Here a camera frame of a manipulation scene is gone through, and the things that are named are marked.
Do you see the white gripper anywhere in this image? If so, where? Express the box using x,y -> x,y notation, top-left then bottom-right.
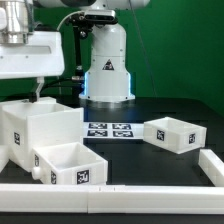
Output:
0,31 -> 65,103

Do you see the white drawer cabinet housing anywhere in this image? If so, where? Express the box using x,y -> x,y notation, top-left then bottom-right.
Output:
0,97 -> 84,172

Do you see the white drawer with knob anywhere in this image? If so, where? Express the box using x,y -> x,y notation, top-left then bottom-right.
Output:
32,142 -> 108,185

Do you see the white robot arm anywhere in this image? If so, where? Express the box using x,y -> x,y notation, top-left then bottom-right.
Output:
0,0 -> 150,103

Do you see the white small drawer box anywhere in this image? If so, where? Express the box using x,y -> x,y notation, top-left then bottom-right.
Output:
143,117 -> 207,154

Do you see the fiducial marker sheet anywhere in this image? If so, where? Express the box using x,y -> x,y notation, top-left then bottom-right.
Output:
83,122 -> 143,139

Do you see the white left rail bar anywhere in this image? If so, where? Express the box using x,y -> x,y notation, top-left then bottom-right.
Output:
0,145 -> 9,173

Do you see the white rail bar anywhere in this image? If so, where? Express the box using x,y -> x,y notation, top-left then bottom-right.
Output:
0,145 -> 9,173
0,184 -> 224,214
198,149 -> 224,187

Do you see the black camera on stand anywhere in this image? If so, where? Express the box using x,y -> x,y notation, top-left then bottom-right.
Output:
65,10 -> 118,81

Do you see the white front rail bar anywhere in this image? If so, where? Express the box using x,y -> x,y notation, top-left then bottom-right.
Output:
0,184 -> 224,214

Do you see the white right rail bar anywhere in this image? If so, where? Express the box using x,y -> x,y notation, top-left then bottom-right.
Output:
198,149 -> 224,187

